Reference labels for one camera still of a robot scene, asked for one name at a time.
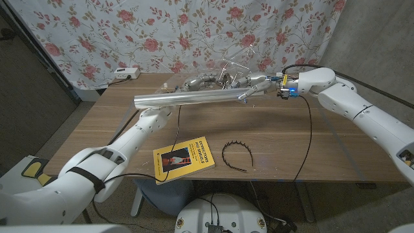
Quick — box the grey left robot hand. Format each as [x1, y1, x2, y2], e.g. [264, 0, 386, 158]
[180, 72, 224, 93]

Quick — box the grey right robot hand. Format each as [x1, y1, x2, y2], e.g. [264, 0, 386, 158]
[232, 73, 283, 104]

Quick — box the silver cling film roll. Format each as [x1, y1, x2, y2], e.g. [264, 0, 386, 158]
[133, 86, 265, 111]

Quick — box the transparent cling film sheet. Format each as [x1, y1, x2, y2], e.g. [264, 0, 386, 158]
[154, 45, 270, 109]

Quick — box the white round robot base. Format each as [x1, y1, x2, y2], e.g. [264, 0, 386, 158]
[173, 193, 268, 233]

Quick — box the black toothed hair band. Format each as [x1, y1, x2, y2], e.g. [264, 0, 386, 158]
[221, 140, 255, 173]

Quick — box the yellow book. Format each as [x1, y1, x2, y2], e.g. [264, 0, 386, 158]
[153, 136, 216, 186]

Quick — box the floral backdrop cloth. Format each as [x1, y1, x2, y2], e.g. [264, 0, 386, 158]
[6, 0, 347, 91]

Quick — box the white power strip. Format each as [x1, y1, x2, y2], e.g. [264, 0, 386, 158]
[113, 67, 142, 80]

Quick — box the blue-grey stool under table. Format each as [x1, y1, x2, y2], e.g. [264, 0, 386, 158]
[134, 179, 195, 217]

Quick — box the grey table leg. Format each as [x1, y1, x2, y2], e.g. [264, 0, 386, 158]
[294, 181, 315, 223]

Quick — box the white table leg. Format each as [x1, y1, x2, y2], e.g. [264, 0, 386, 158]
[130, 186, 145, 217]

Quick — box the black box on floor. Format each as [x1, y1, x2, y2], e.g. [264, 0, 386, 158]
[268, 218, 298, 233]

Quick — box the grey finned module on base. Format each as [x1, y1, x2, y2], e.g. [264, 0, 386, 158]
[206, 222, 224, 233]

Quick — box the dark grey partition panel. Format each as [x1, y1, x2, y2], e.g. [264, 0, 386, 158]
[0, 6, 82, 175]

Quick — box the yellow pad with black rim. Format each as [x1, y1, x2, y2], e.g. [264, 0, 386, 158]
[21, 157, 54, 187]

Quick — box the white floor platform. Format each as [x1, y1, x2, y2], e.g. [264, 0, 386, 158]
[0, 155, 65, 197]

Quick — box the thin black left wrist cable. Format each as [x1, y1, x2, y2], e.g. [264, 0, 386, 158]
[91, 105, 182, 232]

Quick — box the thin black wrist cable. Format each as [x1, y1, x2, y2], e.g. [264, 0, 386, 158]
[292, 94, 314, 183]
[91, 105, 182, 232]

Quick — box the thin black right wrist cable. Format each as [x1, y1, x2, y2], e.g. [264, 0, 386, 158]
[292, 94, 314, 183]

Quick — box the black power strip cable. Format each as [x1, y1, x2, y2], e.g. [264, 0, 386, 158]
[107, 74, 133, 87]

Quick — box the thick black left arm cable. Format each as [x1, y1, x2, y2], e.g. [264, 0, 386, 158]
[107, 109, 140, 146]

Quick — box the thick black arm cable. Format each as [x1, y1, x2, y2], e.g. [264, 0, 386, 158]
[281, 63, 414, 110]
[107, 109, 140, 146]

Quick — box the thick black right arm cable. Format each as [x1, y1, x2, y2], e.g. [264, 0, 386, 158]
[281, 63, 414, 110]

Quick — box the black cable on robot base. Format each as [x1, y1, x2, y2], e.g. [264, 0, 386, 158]
[197, 194, 221, 226]

